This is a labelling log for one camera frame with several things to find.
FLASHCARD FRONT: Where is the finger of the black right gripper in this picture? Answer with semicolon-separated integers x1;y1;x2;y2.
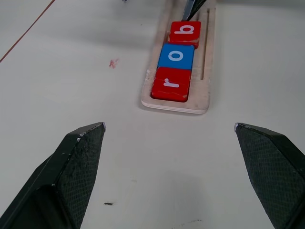
181;0;207;21

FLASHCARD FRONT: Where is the red letter b block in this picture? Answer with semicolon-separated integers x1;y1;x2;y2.
167;21;202;49

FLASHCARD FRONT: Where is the thin red cord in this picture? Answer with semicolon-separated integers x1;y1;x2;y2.
0;0;56;63

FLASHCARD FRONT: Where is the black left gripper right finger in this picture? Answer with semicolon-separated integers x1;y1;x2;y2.
234;122;305;229

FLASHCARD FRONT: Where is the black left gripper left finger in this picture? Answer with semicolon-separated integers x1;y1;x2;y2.
0;122;107;229

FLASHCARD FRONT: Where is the red letter r block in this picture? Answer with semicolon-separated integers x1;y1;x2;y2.
151;67;192;102

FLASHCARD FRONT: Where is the long wooden letter tray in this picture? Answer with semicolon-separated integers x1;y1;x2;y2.
141;0;217;115

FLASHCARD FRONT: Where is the blue letter o block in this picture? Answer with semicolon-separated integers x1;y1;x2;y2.
157;43;195;71

